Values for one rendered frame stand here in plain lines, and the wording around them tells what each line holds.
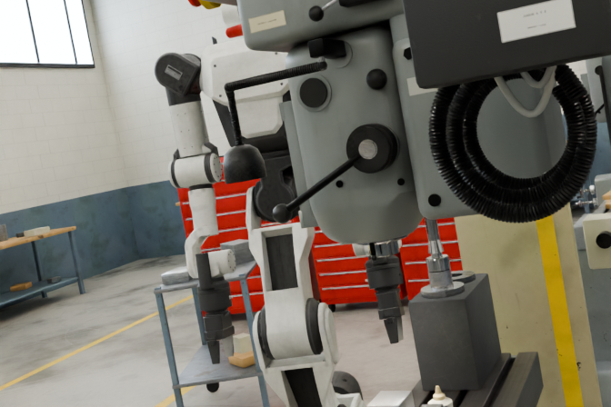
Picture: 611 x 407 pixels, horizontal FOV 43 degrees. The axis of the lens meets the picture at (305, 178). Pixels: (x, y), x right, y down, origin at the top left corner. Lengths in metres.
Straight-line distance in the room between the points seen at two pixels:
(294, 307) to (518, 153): 1.02
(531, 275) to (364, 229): 1.86
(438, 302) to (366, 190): 0.50
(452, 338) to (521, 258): 1.42
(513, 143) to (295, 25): 0.35
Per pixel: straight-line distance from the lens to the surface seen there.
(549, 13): 0.80
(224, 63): 2.00
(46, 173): 11.60
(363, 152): 1.09
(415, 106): 1.08
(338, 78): 1.14
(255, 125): 1.98
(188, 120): 2.11
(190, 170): 2.09
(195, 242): 2.12
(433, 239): 1.61
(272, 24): 1.16
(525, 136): 1.05
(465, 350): 1.60
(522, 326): 3.05
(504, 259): 3.00
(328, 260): 6.39
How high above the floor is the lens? 1.49
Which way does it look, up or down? 3 degrees down
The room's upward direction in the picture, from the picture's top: 10 degrees counter-clockwise
